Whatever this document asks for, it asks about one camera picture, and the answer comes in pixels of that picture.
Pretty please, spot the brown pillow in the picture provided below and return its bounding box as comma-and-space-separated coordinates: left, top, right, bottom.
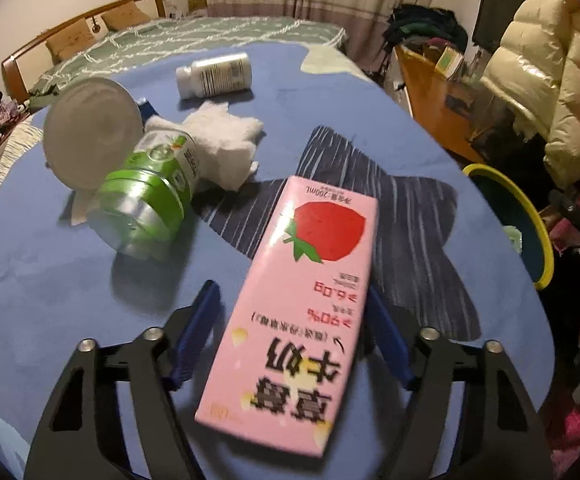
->
100, 1, 151, 31
44, 24, 98, 61

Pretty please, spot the dark clothes pile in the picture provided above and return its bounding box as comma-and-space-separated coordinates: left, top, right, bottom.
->
385, 4, 471, 53

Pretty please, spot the wooden bed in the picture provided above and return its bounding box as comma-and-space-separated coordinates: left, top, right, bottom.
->
0, 0, 348, 111

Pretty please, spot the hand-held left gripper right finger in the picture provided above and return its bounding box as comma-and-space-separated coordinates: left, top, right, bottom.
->
367, 285, 556, 480

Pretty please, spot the wooden desk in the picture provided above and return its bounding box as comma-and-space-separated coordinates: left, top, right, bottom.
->
392, 42, 491, 163

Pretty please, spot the blue star-printed blanket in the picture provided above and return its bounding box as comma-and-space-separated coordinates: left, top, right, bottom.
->
0, 40, 556, 480

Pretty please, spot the white pill bottle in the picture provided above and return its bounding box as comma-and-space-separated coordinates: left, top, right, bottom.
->
176, 52, 253, 100

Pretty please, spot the pink strawberry milk carton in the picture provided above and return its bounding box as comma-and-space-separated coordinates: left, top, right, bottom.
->
194, 175, 381, 459

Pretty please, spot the yellow-rimmed dark trash bin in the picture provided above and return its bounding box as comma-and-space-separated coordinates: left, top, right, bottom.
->
462, 162, 555, 291

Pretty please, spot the green bottle with white cap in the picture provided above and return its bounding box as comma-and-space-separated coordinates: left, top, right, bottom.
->
43, 78, 201, 262

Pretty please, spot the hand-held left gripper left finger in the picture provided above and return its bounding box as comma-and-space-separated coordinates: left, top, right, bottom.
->
24, 280, 221, 480

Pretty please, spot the black television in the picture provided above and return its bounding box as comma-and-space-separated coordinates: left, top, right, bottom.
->
471, 0, 531, 53

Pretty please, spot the green checked duvet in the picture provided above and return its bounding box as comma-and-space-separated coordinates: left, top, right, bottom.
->
28, 15, 348, 106

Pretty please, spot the pale green box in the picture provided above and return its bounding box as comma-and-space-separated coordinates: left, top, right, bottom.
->
435, 46, 463, 77

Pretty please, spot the green plastic bag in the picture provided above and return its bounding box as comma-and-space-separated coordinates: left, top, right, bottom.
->
501, 225, 523, 253

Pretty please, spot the white tissue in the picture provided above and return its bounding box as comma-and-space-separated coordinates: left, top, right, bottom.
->
142, 101, 265, 192

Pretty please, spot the cream puffer jacket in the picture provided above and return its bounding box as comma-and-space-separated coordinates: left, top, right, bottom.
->
480, 0, 580, 191

